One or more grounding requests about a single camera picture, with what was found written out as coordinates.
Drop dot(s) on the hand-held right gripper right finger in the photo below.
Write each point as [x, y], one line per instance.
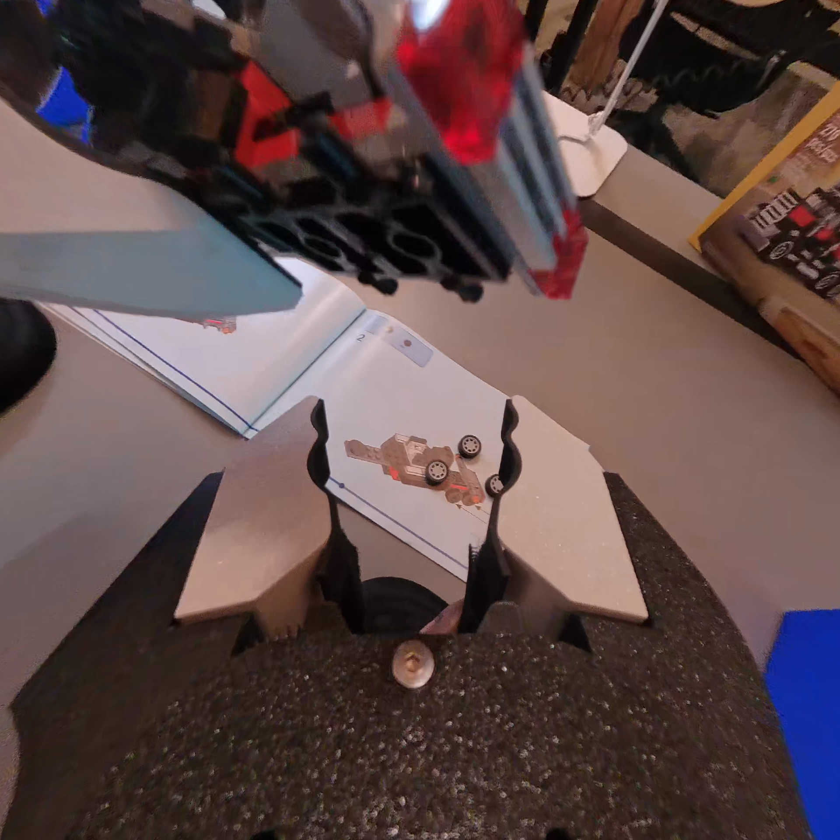
[564, 525]

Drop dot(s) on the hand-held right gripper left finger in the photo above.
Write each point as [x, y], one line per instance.
[262, 525]

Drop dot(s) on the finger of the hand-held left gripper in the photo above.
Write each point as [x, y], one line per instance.
[98, 216]
[308, 39]

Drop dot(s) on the red black grey lego truck model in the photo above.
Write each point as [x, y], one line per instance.
[407, 243]

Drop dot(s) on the black lego tire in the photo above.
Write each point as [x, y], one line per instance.
[394, 607]

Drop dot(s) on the open lego instruction booklet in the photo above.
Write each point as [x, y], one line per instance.
[407, 407]

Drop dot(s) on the lego set cardboard box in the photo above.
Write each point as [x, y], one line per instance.
[787, 229]

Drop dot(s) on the black round object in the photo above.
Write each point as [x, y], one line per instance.
[23, 354]

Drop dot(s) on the blue plastic tray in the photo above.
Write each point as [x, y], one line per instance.
[807, 709]

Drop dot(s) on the white lamp stand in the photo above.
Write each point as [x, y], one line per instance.
[590, 157]

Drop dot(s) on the black patterned rug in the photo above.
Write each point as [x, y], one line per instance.
[722, 138]

